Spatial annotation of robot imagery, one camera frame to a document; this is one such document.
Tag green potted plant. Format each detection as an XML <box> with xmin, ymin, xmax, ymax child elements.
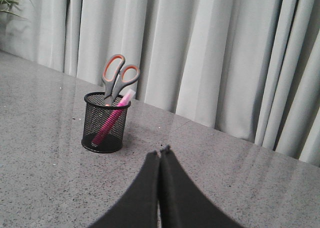
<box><xmin>0</xmin><ymin>0</ymin><xmax>35</xmax><ymax>19</ymax></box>

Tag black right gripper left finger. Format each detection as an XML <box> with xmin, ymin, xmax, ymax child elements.
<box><xmin>90</xmin><ymin>151</ymin><xmax>160</xmax><ymax>228</ymax></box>

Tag pink highlighter pen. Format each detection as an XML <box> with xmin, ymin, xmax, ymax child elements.
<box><xmin>91</xmin><ymin>89</ymin><xmax>136</xmax><ymax>147</ymax></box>

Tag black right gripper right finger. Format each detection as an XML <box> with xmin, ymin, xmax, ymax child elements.
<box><xmin>159</xmin><ymin>145</ymin><xmax>242</xmax><ymax>228</ymax></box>

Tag grey pleated curtain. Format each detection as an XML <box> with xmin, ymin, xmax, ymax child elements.
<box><xmin>0</xmin><ymin>0</ymin><xmax>320</xmax><ymax>166</ymax></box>

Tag black mesh pen cup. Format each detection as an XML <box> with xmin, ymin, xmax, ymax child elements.
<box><xmin>81</xmin><ymin>92</ymin><xmax>131</xmax><ymax>154</ymax></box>

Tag grey orange handled scissors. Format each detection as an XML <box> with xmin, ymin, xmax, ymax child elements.
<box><xmin>101</xmin><ymin>54</ymin><xmax>140</xmax><ymax>106</ymax></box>

